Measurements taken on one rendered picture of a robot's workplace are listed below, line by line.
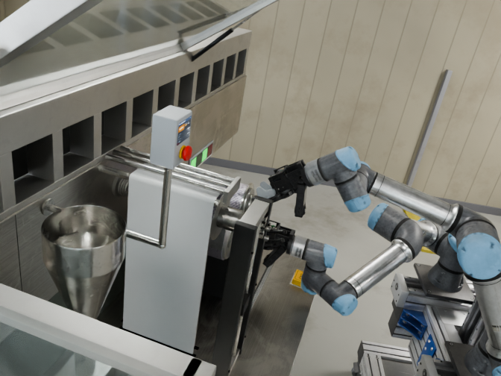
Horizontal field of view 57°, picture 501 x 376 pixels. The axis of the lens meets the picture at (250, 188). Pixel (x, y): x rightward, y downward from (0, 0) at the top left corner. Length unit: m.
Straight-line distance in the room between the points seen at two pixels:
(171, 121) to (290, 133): 3.73
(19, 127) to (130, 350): 0.60
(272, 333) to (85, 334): 1.09
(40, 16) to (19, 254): 0.69
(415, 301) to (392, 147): 2.66
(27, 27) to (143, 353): 0.36
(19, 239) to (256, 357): 0.78
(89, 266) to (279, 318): 0.95
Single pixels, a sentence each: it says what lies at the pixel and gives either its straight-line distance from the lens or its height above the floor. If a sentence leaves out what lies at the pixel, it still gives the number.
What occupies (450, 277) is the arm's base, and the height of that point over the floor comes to 0.88.
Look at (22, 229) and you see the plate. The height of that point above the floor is 1.39.
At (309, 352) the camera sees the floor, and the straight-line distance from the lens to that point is 2.86.
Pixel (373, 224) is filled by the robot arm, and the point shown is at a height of 1.14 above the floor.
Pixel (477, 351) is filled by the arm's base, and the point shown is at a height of 0.89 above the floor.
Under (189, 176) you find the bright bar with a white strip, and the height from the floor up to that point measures 1.45.
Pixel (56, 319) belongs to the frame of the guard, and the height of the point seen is 1.60.
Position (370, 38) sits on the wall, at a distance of 4.38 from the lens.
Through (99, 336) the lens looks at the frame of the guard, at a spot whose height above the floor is 1.60.
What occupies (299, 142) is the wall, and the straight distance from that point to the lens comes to 4.58.
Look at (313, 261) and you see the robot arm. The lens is 1.61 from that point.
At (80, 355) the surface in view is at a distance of 0.56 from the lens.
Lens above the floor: 2.00
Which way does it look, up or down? 27 degrees down
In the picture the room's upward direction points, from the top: 10 degrees clockwise
